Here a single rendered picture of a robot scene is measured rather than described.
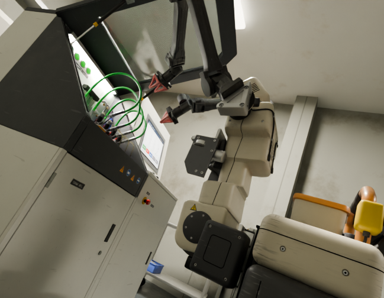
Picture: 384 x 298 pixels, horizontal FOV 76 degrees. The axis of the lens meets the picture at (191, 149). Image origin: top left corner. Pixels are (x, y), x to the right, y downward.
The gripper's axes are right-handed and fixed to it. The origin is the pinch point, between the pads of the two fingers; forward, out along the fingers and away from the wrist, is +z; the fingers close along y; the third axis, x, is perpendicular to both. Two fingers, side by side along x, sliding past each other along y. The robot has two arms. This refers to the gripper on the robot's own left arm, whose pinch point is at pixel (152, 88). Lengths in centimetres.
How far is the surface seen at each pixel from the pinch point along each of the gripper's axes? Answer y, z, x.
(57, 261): 24, 65, 65
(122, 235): -22, 67, 55
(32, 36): 42, 33, -43
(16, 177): 49, 46, 39
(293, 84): -261, -112, -84
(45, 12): 38, 24, -60
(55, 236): 29, 56, 58
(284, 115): -303, -79, -68
